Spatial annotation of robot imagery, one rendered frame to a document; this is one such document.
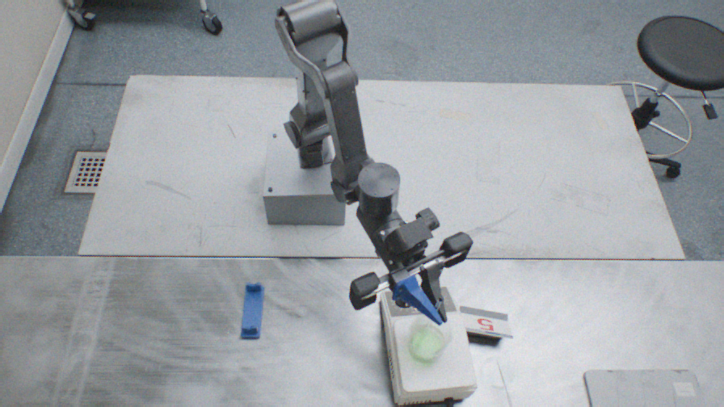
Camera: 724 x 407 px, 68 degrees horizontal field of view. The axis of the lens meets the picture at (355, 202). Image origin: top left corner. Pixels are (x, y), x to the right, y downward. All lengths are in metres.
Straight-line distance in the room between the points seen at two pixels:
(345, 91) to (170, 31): 2.28
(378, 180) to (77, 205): 1.80
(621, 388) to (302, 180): 0.67
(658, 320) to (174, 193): 0.98
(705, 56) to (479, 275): 1.35
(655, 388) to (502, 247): 0.36
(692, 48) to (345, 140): 1.63
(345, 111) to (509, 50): 2.24
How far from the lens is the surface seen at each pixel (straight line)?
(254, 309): 1.02
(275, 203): 1.03
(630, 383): 1.10
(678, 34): 2.24
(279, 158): 1.06
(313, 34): 0.72
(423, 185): 1.17
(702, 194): 2.73
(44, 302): 1.14
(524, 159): 1.27
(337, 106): 0.72
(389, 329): 0.94
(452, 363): 0.92
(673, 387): 1.14
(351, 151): 0.77
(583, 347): 1.10
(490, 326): 1.02
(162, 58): 2.82
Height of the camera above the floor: 1.85
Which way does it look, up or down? 58 degrees down
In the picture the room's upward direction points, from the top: 5 degrees clockwise
